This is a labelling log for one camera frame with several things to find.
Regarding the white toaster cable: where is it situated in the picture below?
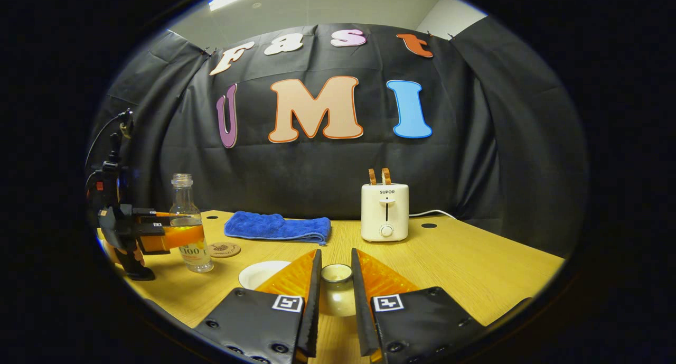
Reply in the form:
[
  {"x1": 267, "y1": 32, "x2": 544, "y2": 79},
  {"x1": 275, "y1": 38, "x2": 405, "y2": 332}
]
[{"x1": 408, "y1": 209, "x2": 458, "y2": 220}]

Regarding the blue folded towel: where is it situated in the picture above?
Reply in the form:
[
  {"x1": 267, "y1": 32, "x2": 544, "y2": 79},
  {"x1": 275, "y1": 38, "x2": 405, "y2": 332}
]
[{"x1": 224, "y1": 211, "x2": 332, "y2": 246}]

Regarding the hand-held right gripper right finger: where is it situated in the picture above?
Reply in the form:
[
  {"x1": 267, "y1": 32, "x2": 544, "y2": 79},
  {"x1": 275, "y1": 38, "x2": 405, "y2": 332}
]
[{"x1": 351, "y1": 248, "x2": 489, "y2": 364}]

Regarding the black backdrop cloth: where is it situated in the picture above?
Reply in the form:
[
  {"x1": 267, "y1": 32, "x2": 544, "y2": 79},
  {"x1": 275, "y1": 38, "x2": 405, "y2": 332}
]
[{"x1": 87, "y1": 15, "x2": 589, "y2": 259}]

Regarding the cream teacup lid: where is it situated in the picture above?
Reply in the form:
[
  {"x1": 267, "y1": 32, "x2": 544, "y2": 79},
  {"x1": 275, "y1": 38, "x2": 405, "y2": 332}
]
[{"x1": 318, "y1": 263, "x2": 356, "y2": 318}]

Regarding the clear glass water bottle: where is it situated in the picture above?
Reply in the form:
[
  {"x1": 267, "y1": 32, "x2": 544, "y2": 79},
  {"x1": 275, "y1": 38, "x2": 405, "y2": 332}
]
[{"x1": 169, "y1": 174, "x2": 214, "y2": 273}]

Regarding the cream teacup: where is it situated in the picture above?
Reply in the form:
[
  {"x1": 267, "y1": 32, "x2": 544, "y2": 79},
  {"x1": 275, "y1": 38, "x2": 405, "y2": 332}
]
[{"x1": 238, "y1": 260, "x2": 292, "y2": 291}]

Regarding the cream toaster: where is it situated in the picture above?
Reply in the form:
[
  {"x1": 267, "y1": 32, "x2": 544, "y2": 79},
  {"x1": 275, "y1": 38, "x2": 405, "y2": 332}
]
[{"x1": 361, "y1": 183, "x2": 410, "y2": 242}]

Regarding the round cork coaster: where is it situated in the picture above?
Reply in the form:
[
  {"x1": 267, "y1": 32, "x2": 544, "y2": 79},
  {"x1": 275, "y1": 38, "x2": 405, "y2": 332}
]
[{"x1": 208, "y1": 241, "x2": 241, "y2": 258}]

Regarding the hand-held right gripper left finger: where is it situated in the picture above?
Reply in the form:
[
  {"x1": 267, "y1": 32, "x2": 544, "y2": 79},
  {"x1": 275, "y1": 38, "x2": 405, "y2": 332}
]
[{"x1": 194, "y1": 249, "x2": 323, "y2": 364}]

